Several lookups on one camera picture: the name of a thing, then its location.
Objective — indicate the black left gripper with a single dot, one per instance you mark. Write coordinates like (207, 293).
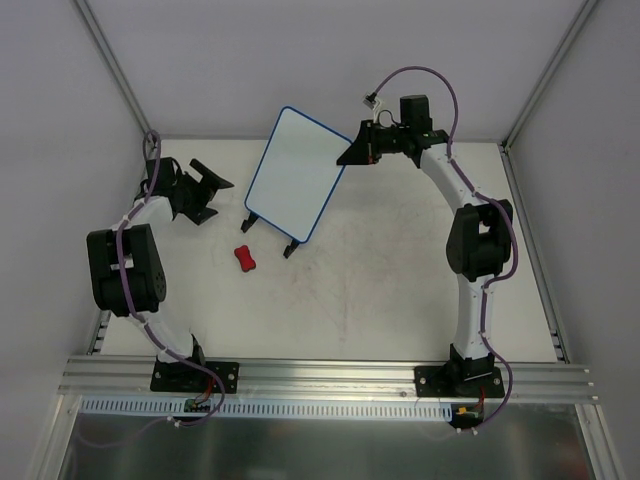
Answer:
(195, 194)

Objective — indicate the blue-framed whiteboard with stand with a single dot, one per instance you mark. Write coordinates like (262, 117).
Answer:
(295, 177)

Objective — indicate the red bone-shaped eraser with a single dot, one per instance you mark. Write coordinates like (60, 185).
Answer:
(245, 259)

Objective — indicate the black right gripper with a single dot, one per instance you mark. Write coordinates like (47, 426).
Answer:
(371, 143)

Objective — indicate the right aluminium frame post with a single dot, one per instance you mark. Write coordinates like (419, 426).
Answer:
(560, 52)

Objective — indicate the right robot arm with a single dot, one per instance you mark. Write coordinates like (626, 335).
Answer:
(480, 243)

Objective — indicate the aluminium mounting rail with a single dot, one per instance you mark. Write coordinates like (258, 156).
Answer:
(326, 380)

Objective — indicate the aluminium frame post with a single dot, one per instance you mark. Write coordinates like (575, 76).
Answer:
(560, 52)
(111, 62)

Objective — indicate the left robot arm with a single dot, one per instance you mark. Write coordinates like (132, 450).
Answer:
(128, 278)

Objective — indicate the white slotted cable duct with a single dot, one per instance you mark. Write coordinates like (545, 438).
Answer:
(270, 409)

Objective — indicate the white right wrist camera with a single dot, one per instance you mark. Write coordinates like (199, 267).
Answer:
(372, 101)

